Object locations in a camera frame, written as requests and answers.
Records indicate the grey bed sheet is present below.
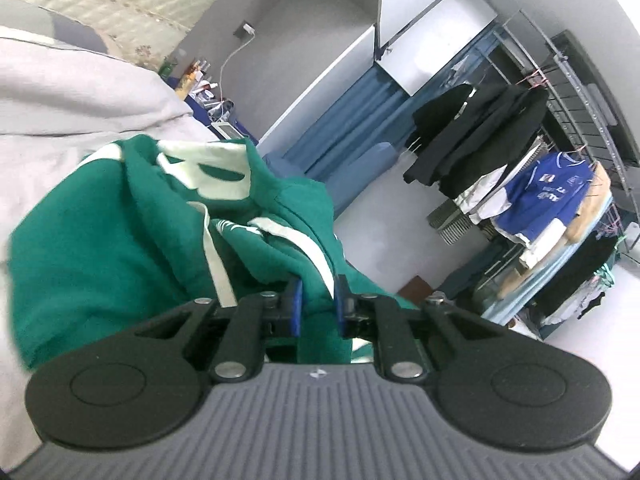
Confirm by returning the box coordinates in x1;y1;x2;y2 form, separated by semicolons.
1;26;215;472

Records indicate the grey white wardrobe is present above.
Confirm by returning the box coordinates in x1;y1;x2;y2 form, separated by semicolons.
177;0;496;154

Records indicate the metal clothes rack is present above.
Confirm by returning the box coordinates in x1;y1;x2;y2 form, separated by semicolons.
431;26;630;323

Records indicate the cluttered blue bedside table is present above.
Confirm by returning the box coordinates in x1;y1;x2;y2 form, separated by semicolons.
157;49;258;145

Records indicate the black hanging jacket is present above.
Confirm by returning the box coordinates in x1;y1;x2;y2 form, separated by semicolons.
404;84;549;200

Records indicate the blue sports jersey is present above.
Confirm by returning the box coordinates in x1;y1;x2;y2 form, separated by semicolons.
491;152;593;247

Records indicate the green hooded sweatshirt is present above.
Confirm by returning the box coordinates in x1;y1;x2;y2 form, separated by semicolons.
6;134;419;372

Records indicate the white charger cable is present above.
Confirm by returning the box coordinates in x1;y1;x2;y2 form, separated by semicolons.
217;20;257;104

